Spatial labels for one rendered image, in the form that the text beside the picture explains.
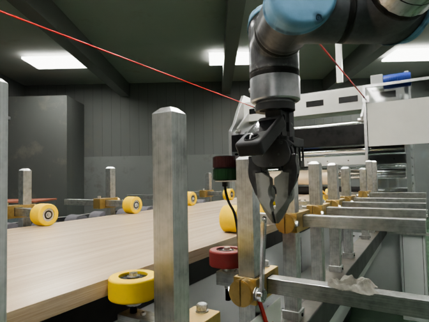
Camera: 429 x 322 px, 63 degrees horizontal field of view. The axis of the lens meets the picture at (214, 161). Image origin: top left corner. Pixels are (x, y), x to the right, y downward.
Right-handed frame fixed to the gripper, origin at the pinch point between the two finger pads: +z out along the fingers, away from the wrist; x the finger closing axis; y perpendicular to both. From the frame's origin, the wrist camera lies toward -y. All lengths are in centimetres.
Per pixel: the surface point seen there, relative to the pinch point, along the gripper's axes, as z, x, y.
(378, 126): -43, 7, 233
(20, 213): 5, 110, 19
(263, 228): 1.3, -0.4, -5.7
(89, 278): 9.4, 25.8, -18.1
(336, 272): 29, 7, 79
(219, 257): 9.8, 14.9, 6.2
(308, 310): 29.5, 5.8, 37.7
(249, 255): 8.4, 7.1, 4.4
